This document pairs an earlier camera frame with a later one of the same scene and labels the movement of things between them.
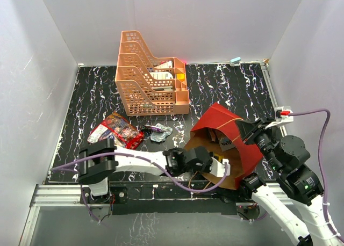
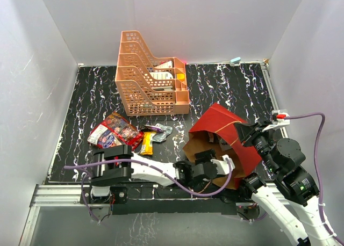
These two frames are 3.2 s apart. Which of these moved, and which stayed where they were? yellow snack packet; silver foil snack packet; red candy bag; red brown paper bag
Moved: yellow snack packet
Stayed: red brown paper bag; silver foil snack packet; red candy bag
